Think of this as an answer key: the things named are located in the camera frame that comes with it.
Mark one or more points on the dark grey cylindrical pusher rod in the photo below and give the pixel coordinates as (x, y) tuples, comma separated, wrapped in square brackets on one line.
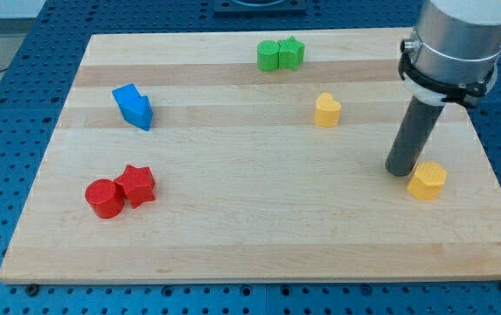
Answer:
[(414, 131)]

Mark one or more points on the yellow hexagon block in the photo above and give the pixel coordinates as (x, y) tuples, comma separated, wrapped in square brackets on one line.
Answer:
[(427, 181)]

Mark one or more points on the black cable clamp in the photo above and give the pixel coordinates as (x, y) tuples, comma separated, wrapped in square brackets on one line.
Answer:
[(437, 79)]

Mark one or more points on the green cylinder block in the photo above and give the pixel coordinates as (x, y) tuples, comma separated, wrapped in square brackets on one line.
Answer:
[(268, 55)]

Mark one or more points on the red star block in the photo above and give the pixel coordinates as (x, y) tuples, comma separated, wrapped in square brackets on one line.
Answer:
[(137, 185)]

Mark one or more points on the blue cube block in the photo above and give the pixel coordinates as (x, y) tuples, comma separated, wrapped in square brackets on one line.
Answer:
[(125, 94)]

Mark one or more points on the red cylinder block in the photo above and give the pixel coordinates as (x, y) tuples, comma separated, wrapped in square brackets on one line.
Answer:
[(105, 198)]

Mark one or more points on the yellow heart block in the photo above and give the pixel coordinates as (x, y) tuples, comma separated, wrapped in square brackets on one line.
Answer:
[(327, 111)]

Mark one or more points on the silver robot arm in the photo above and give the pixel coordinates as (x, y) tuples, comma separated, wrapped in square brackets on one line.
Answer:
[(450, 56)]

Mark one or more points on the green star block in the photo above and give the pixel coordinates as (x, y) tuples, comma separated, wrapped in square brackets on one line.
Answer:
[(291, 53)]

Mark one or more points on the blue triangle block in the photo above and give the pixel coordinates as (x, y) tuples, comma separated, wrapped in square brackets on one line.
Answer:
[(138, 112)]

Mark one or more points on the wooden board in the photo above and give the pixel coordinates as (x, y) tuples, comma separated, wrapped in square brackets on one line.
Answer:
[(249, 189)]

